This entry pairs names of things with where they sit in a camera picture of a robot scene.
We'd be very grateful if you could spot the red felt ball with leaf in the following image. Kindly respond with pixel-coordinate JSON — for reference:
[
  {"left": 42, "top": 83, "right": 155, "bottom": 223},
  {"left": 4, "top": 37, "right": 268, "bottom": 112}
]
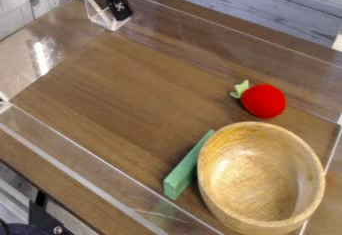
[{"left": 230, "top": 80, "right": 288, "bottom": 119}]

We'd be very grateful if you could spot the green rectangular block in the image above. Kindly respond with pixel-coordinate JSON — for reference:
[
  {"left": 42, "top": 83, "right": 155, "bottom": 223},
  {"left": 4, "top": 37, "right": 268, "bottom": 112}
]
[{"left": 163, "top": 130, "right": 216, "bottom": 200}]

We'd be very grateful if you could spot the wooden bowl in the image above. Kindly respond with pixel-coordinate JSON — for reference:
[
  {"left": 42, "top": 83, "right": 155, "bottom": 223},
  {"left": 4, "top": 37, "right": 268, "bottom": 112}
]
[{"left": 197, "top": 122, "right": 326, "bottom": 235}]

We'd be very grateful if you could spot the clear acrylic corner bracket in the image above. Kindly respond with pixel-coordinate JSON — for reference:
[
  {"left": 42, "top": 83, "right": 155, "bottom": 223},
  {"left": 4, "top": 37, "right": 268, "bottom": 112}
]
[{"left": 85, "top": 0, "right": 131, "bottom": 31}]

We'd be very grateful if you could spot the clear acrylic left wall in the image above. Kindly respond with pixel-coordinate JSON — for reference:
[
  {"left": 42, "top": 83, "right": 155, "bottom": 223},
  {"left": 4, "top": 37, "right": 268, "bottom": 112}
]
[{"left": 0, "top": 0, "right": 105, "bottom": 101}]

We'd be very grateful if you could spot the clear acrylic wall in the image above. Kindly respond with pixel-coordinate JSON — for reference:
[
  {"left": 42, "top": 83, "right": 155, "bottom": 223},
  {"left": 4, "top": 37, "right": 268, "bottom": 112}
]
[
  {"left": 0, "top": 0, "right": 105, "bottom": 101},
  {"left": 121, "top": 0, "right": 342, "bottom": 120},
  {"left": 0, "top": 103, "right": 224, "bottom": 235}
]

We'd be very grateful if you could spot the clear acrylic back wall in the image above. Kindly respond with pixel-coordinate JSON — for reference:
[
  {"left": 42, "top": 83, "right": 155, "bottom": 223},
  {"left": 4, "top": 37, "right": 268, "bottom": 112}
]
[{"left": 121, "top": 0, "right": 342, "bottom": 120}]

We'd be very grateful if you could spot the clear acrylic front wall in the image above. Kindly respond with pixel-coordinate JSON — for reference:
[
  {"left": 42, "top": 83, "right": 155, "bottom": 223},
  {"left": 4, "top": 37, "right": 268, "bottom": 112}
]
[{"left": 0, "top": 103, "right": 224, "bottom": 235}]

